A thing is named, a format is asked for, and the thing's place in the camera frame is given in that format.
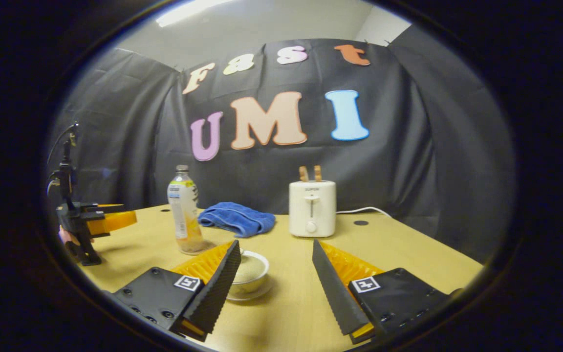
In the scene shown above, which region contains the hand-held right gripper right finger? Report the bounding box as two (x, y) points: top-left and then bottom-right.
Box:
(312, 239), (451, 345)

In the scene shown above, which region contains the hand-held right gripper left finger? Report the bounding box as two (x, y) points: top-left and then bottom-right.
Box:
(110, 239), (242, 343)

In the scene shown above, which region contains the white ceramic teacup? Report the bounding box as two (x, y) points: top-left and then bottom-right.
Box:
(230, 250), (270, 296)

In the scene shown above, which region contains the clear plastic water bottle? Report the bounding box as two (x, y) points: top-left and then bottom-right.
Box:
(167, 165), (205, 255)

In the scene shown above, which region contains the white ceramic saucer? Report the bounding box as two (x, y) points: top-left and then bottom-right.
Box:
(226, 281), (273, 302)

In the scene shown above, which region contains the blue towel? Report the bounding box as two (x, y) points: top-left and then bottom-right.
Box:
(198, 202), (276, 239)

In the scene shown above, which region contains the white toaster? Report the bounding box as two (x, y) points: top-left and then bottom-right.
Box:
(289, 180), (337, 238)

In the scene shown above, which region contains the black backdrop cloth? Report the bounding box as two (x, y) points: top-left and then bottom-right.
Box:
(49, 24), (516, 264)

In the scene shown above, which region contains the white power cable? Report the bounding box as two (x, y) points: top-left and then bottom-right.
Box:
(336, 206), (392, 219)

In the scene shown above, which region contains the thin grey gripper cable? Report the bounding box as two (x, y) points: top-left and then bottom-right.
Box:
(47, 122), (80, 196)

